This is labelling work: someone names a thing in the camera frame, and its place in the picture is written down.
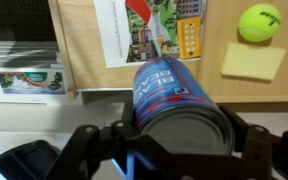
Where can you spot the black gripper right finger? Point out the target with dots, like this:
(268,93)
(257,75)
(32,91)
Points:
(261,151)

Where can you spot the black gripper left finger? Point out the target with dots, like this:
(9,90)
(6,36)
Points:
(137,157)

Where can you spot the brochure on radiator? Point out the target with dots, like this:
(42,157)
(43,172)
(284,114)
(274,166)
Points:
(35,83)

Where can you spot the green tennis ball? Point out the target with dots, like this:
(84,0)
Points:
(259,22)

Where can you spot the black plastic bowl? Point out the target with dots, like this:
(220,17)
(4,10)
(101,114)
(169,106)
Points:
(29,161)

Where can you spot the white radiator heater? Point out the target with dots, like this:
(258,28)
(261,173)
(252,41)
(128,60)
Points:
(33,56)

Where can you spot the yellow sticky note pad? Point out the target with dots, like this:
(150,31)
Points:
(251,61)

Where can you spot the blue tin can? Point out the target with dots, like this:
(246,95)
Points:
(172,108)

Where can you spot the colourful brochure on cabinet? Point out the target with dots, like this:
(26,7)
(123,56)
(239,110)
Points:
(134,31)

